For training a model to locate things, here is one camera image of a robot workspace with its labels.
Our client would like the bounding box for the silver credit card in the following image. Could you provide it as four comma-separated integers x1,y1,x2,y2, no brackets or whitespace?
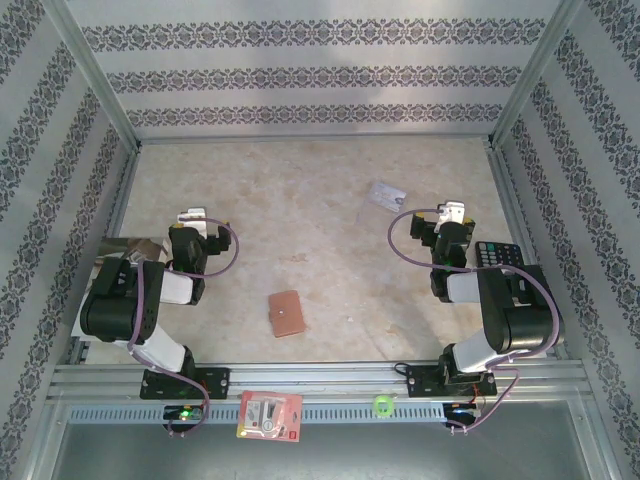
369,180,409,211

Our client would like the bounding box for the clear acrylic card stand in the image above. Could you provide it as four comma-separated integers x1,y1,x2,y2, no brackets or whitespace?
355,180,409,226

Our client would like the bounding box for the brown leather card holder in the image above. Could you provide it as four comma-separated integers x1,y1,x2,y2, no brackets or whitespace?
267,290,307,340

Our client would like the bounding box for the black calculator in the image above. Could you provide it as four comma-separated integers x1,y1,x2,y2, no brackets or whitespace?
473,240,526,271

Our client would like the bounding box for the photo cover book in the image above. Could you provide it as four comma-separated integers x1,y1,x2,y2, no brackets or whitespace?
72,235,171,341

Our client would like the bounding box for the small controller board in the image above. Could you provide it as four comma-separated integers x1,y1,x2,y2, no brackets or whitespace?
163,404,207,424
444,402,484,421

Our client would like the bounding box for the red blister pack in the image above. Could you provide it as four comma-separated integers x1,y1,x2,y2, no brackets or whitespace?
235,389,305,444

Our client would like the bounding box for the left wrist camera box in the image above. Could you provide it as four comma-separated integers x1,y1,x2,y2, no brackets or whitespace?
177,207,207,234

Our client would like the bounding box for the aluminium side rail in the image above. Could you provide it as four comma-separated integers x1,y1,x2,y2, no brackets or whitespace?
487,142,574,364
67,144,144,366

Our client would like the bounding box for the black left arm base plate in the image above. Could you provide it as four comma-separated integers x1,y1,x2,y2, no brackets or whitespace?
139,367,231,401

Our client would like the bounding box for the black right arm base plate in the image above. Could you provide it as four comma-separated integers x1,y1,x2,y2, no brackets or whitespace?
405,364,499,400

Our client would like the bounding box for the aluminium back rail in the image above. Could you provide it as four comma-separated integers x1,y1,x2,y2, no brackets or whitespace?
137,132,494,146

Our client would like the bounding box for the aluminium frame post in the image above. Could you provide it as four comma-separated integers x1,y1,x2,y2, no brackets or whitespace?
488,0,586,151
47,0,143,151

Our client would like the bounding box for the aluminium mounting rail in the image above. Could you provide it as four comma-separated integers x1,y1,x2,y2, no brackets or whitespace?
47,362,586,399

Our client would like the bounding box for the grey slotted cable duct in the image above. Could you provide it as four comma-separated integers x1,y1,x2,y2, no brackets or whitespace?
67,402,446,424

